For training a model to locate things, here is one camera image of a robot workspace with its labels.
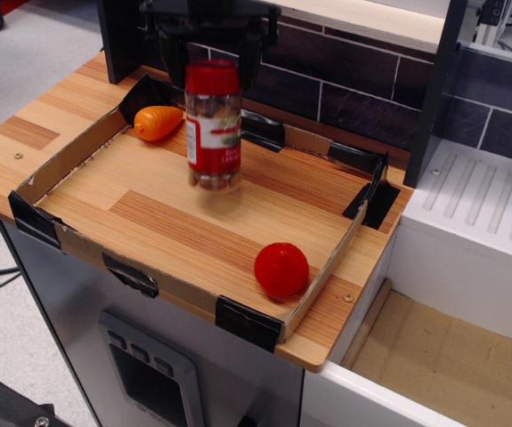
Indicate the dark grey left post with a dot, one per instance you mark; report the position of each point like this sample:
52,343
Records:
125,43

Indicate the cardboard fence with black tape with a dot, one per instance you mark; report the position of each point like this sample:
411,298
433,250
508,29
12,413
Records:
127,207

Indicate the dark grey right post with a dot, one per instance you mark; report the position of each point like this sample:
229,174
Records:
427,136

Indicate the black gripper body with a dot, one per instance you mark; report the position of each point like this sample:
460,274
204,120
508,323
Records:
203,21

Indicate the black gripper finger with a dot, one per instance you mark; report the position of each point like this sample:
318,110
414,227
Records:
251,47
175,56

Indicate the red toy tomato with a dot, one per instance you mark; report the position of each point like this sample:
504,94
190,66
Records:
281,269

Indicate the light wooden upper shelf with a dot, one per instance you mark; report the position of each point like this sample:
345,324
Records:
414,24

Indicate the dark grey post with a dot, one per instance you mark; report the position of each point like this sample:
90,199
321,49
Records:
427,136
125,43

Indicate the orange toy carrot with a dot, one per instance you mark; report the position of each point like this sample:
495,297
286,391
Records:
155,122

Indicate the grey toy dishwasher panel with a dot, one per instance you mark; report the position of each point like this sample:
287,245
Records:
160,381

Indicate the black bracket with screw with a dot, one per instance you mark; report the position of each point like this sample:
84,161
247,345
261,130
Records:
17,410

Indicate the white toy sink unit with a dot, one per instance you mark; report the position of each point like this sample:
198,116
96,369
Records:
432,343

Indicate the basil bottle red cap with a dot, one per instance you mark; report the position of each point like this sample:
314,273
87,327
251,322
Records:
213,100

